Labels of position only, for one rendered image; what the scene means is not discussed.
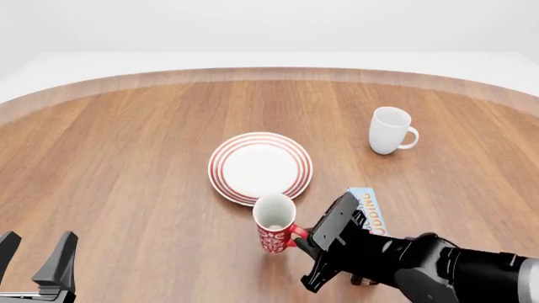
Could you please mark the red patterned mug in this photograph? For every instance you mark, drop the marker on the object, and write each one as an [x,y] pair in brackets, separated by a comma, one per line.
[274,240]

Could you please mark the blue pudding box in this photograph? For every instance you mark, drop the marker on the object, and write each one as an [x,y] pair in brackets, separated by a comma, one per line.
[371,196]

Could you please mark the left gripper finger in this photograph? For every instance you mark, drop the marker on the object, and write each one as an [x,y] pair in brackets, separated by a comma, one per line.
[59,268]
[8,249]

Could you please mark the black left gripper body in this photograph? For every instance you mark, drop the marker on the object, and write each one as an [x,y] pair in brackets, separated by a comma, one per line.
[42,298]

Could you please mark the white mug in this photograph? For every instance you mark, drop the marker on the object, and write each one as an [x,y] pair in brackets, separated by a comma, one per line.
[385,135]

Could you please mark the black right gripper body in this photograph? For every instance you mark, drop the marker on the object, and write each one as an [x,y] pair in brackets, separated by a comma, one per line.
[322,273]

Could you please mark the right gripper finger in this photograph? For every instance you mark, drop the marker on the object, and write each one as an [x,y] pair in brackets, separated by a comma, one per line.
[307,247]

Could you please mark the grey and black right robot arm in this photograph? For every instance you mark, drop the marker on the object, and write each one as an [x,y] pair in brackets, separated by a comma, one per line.
[455,271]

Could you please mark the white plate with red rings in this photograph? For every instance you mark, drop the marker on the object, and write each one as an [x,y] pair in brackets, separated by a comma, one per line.
[261,164]

